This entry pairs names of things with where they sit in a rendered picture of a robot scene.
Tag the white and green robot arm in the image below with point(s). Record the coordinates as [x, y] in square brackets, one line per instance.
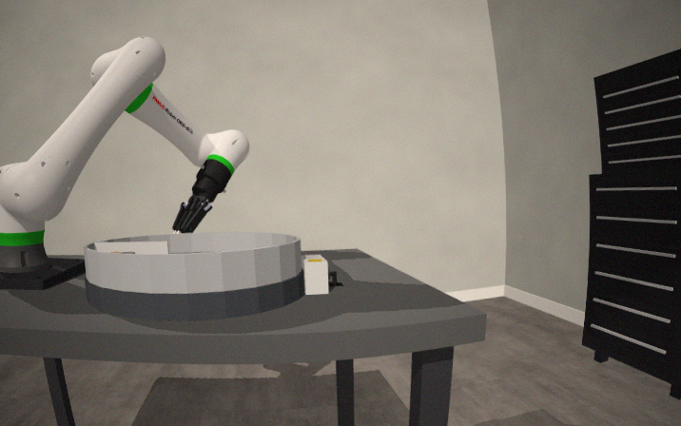
[37, 190]

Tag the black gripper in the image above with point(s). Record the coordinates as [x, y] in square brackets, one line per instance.
[206, 192]

